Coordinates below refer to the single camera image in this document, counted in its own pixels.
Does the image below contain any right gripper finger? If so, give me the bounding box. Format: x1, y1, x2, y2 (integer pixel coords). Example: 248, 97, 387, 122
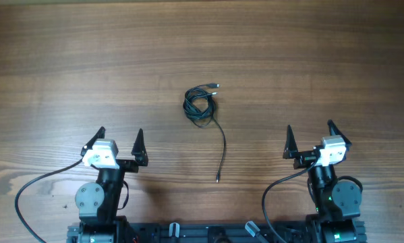
283, 125, 299, 159
327, 119, 352, 148

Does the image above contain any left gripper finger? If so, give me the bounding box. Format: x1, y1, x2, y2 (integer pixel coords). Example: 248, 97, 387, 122
131, 128, 148, 167
80, 126, 106, 157

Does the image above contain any thin black cable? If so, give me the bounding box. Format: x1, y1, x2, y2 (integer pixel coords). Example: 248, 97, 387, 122
187, 91, 227, 184

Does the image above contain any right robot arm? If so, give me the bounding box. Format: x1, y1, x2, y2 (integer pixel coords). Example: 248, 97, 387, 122
283, 120, 367, 243

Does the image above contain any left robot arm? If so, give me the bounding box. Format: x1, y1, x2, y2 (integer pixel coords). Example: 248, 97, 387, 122
66, 127, 148, 243

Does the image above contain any right camera cable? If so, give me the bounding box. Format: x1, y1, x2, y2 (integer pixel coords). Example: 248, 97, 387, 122
261, 153, 322, 243

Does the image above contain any camera cable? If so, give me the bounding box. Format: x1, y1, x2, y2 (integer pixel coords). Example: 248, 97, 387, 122
261, 153, 322, 243
14, 158, 84, 243

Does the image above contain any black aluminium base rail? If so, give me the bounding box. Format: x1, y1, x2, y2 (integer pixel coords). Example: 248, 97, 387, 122
66, 221, 368, 243

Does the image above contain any left camera cable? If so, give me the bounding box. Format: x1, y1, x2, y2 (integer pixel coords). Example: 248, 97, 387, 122
14, 158, 84, 243

